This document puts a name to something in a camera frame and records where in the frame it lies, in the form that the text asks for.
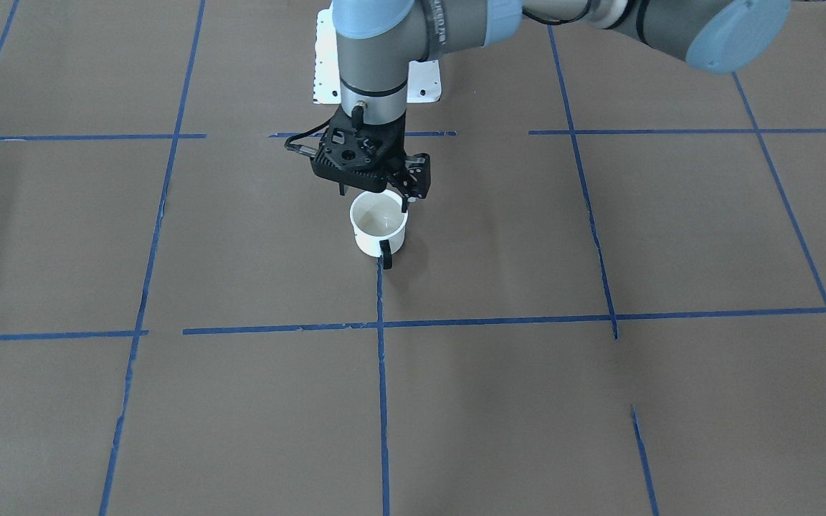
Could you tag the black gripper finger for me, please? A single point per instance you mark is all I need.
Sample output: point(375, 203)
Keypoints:
point(414, 179)

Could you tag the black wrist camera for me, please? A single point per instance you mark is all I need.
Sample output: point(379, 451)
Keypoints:
point(350, 158)

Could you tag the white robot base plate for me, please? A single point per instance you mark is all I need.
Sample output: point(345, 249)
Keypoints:
point(339, 62)

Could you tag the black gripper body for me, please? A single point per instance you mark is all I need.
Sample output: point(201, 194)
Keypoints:
point(416, 174)

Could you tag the white smiley mug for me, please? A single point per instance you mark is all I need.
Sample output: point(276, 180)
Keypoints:
point(379, 224)

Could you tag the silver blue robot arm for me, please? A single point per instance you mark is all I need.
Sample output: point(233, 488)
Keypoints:
point(714, 36)

